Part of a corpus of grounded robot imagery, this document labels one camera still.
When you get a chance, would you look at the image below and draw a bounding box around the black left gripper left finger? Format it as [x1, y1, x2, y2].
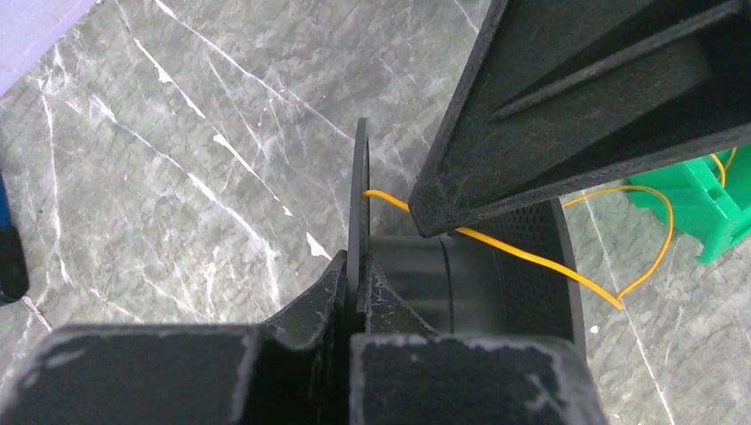
[1, 251, 347, 424]

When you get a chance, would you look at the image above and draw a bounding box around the green plastic bin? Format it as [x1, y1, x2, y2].
[627, 144, 750, 263]

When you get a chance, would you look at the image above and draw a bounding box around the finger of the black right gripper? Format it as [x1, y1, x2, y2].
[408, 1, 750, 237]

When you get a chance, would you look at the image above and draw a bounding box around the blue and black stapler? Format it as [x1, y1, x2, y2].
[1, 179, 30, 305]

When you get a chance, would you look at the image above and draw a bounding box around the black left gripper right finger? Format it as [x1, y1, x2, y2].
[349, 255, 608, 425]

